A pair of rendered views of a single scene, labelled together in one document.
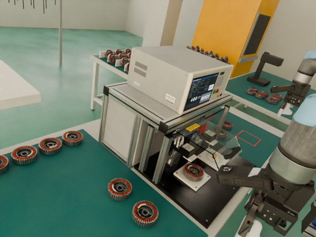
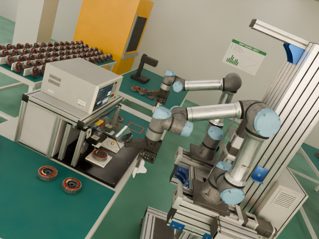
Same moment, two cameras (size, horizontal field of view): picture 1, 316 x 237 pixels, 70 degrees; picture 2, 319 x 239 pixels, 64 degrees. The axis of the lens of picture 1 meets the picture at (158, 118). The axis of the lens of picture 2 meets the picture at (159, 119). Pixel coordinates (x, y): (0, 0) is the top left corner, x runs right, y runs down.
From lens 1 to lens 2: 71 cm
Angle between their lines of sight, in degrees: 28
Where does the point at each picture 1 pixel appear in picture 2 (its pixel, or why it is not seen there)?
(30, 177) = not seen: outside the picture
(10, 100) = not seen: outside the picture
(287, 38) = (161, 37)
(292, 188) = (154, 143)
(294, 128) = (153, 120)
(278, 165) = (148, 134)
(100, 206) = (36, 186)
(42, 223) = not seen: outside the picture
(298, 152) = (154, 128)
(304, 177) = (157, 137)
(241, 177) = (135, 142)
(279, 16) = (154, 17)
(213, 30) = (96, 25)
